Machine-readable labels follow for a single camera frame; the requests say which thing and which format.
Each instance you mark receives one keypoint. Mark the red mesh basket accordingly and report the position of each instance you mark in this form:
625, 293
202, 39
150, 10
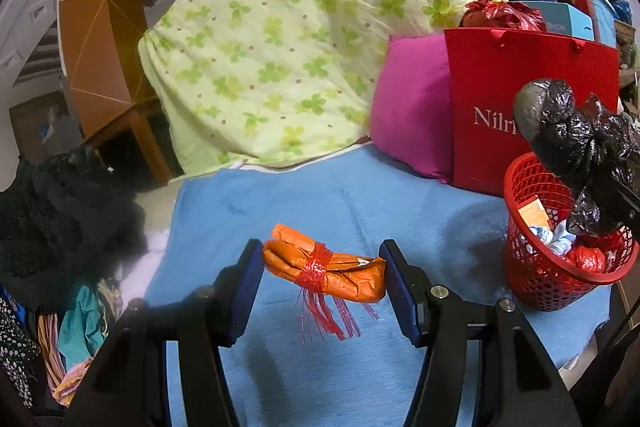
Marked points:
535, 277

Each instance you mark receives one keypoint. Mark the red mesh ribbon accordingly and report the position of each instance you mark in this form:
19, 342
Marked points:
315, 272

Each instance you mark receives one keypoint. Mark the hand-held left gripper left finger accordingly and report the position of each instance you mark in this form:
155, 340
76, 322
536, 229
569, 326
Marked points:
247, 292

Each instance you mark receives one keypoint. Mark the green clover print quilt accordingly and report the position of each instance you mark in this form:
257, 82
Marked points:
280, 32

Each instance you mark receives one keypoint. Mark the magenta pillow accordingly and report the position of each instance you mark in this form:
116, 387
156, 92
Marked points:
415, 107

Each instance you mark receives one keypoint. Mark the white bed sheet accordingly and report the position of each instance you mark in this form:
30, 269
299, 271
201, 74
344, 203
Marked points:
150, 252

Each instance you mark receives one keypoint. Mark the teal cloth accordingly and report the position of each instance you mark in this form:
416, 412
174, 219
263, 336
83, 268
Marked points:
82, 327

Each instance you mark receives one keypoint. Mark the blue blanket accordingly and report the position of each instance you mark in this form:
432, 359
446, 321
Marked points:
325, 202

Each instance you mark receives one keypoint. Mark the small orange box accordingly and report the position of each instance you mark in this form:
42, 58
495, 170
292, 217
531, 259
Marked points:
532, 209

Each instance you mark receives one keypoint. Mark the black plastic bag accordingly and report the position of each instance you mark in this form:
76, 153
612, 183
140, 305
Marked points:
570, 142

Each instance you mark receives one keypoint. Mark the striped cloth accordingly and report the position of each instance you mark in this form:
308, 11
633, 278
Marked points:
50, 347

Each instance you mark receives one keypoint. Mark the black fluffy cloth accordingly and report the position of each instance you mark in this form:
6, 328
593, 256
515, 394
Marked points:
65, 217

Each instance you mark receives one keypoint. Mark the orange plastic packet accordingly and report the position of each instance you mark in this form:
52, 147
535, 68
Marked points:
350, 274

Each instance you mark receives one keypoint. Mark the white wrapper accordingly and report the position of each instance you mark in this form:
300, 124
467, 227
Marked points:
557, 239

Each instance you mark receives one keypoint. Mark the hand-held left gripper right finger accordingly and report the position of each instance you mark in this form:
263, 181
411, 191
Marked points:
400, 297

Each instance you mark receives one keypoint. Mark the black floral cloth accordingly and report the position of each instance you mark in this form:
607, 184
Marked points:
15, 347

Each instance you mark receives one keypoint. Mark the orange wooden cabinet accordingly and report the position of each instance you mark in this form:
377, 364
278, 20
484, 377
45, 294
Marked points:
95, 32

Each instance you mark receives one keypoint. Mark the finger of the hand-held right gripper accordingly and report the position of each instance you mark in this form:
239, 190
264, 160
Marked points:
620, 202

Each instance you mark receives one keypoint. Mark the red plastic bag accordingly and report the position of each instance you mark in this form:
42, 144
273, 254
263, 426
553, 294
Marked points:
500, 14

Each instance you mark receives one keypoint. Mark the dark cloth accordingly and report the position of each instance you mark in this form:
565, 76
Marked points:
615, 387

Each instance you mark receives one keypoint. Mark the red crumpled plastic wad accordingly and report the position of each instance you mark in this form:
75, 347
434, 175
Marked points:
587, 259

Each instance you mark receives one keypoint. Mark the blue cardboard box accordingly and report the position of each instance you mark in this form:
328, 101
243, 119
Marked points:
565, 19

